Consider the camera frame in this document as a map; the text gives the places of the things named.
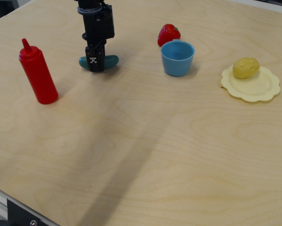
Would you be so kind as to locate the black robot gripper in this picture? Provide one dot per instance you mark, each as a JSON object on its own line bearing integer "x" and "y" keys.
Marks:
{"x": 99, "y": 26}

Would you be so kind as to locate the green toy cucumber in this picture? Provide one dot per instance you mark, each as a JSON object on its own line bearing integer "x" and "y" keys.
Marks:
{"x": 109, "y": 61}

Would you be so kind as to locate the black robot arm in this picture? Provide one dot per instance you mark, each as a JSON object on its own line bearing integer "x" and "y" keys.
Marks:
{"x": 99, "y": 27}

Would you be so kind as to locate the blue plastic cup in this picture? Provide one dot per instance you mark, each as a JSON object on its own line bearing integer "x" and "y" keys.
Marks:
{"x": 177, "y": 57}

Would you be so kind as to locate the red squeeze bottle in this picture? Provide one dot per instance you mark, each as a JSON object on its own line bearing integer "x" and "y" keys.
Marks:
{"x": 37, "y": 72}

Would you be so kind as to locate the red toy strawberry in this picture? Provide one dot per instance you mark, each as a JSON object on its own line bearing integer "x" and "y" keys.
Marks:
{"x": 168, "y": 33}

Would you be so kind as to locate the yellow toy potato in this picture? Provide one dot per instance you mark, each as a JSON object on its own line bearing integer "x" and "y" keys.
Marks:
{"x": 245, "y": 67}

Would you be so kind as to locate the cream scalloped plate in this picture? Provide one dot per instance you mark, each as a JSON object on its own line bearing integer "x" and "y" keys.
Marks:
{"x": 262, "y": 86}

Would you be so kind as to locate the black corner bracket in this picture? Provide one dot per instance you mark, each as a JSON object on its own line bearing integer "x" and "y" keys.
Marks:
{"x": 19, "y": 216}

